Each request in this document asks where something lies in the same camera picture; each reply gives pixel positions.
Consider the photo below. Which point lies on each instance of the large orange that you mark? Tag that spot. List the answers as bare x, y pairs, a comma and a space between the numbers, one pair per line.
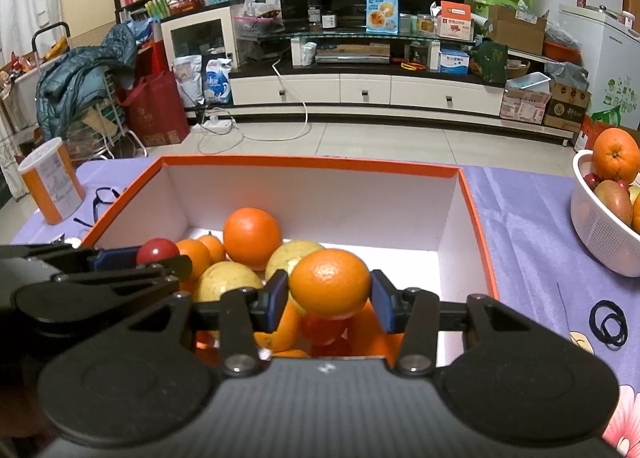
251, 238

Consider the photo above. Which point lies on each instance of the red tote bag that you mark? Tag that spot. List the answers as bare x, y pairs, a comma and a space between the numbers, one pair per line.
155, 112

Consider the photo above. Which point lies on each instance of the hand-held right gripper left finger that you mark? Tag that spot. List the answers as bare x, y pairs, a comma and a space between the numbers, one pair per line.
275, 298

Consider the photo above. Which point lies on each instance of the white printed bag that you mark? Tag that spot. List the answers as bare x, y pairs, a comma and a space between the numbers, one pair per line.
187, 80

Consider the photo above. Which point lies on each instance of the white plastic basket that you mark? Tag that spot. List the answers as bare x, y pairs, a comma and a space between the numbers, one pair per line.
600, 238

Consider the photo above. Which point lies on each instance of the printed cardboard carton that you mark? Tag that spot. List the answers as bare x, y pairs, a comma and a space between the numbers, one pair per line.
522, 106

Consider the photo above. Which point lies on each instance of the white refrigerator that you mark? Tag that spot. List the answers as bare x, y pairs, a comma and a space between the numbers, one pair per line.
600, 52

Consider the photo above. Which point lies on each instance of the clear plastic container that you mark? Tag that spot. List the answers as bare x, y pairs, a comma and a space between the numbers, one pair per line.
527, 82

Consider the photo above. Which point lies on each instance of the blue snack bag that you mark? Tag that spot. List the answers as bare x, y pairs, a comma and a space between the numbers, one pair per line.
382, 10

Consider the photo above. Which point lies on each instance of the red plastic basin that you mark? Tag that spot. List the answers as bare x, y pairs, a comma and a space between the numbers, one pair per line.
561, 51

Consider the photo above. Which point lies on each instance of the dark green bag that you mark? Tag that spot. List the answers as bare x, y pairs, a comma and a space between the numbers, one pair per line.
490, 60

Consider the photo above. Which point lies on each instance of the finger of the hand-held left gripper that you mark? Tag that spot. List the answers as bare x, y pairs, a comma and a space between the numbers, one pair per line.
100, 288
115, 258

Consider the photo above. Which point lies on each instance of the small red apple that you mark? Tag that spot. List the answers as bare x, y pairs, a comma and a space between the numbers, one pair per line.
591, 181

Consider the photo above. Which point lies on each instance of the brown printed box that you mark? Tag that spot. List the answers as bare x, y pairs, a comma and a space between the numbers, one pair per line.
567, 106

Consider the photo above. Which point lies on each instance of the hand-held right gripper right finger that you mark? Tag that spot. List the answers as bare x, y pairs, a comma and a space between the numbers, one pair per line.
382, 303

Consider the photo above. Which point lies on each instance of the white and blue bag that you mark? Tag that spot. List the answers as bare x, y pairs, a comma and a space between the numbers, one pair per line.
218, 82

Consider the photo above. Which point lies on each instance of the black eyeglasses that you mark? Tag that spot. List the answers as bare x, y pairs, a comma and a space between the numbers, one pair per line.
96, 197

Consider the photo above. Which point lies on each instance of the orange and white carton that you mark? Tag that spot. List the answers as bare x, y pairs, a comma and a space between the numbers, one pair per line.
455, 22

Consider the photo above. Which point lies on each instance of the brown cardboard box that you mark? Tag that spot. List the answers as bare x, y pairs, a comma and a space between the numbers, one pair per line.
517, 35

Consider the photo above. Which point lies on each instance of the white television stand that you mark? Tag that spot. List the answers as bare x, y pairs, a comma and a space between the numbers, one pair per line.
365, 87

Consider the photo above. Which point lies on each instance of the orange and white canister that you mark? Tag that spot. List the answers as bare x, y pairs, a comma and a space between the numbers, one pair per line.
50, 188

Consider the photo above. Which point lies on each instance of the blue puffer jacket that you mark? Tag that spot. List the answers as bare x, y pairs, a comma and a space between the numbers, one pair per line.
75, 77

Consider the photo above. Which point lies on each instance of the white power strip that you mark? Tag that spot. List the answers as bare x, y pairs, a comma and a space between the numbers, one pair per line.
215, 126

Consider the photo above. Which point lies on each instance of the white glass-door cabinet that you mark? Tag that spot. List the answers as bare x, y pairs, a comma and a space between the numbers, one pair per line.
197, 37

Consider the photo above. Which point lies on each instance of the orange cardboard box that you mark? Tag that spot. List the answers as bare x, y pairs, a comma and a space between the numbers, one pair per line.
325, 208

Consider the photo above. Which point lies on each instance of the purple floral tablecloth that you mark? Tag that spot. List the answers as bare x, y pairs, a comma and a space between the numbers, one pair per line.
525, 248

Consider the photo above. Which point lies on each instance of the yellow pear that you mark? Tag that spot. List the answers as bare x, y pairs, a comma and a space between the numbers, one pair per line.
295, 258
227, 283

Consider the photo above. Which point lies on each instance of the blue and white box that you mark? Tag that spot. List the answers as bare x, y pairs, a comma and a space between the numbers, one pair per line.
454, 62

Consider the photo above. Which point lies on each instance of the silver media player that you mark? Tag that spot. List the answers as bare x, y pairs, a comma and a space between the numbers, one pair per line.
352, 57

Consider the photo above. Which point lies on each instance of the reddish brown mango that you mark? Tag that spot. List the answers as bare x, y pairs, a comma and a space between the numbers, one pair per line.
612, 202

